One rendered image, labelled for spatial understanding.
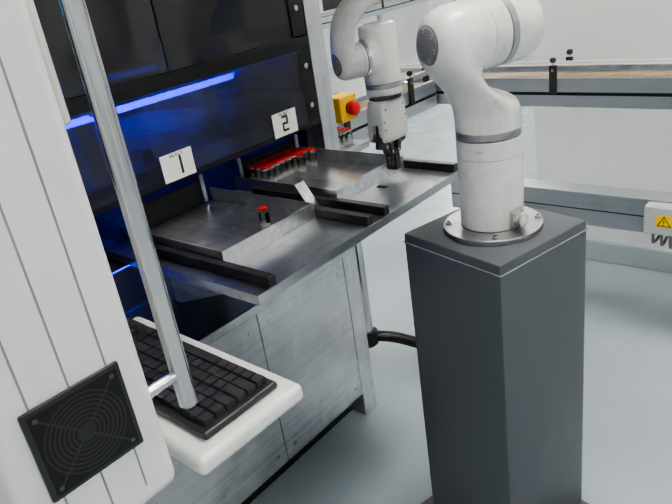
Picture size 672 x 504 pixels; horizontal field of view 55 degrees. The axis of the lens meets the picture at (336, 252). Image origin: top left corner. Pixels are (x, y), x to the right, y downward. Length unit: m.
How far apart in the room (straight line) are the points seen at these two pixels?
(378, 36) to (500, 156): 0.43
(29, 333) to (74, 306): 0.05
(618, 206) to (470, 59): 1.29
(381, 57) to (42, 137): 0.93
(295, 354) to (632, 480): 0.97
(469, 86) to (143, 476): 0.77
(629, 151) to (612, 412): 1.14
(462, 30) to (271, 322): 0.95
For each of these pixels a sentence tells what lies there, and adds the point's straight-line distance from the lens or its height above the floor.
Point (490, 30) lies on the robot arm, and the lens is 1.15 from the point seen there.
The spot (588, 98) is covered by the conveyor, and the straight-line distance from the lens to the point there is 2.22.
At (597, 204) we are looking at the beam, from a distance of 2.34.
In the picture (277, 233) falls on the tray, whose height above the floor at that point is 0.89.
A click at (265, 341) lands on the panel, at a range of 1.74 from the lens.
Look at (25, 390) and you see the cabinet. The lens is 0.74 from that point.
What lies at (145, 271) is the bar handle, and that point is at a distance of 0.79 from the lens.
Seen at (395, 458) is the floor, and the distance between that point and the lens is 2.05.
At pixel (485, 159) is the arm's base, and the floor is 1.02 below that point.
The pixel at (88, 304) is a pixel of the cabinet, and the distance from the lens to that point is 0.74.
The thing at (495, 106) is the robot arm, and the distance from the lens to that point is 1.17.
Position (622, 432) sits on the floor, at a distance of 2.15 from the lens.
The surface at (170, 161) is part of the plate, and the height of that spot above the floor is 1.03.
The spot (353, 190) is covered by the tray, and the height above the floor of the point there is 0.89.
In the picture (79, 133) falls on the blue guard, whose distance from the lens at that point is 1.34.
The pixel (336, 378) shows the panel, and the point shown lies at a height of 0.22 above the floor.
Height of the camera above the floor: 1.38
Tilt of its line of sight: 24 degrees down
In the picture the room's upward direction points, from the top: 9 degrees counter-clockwise
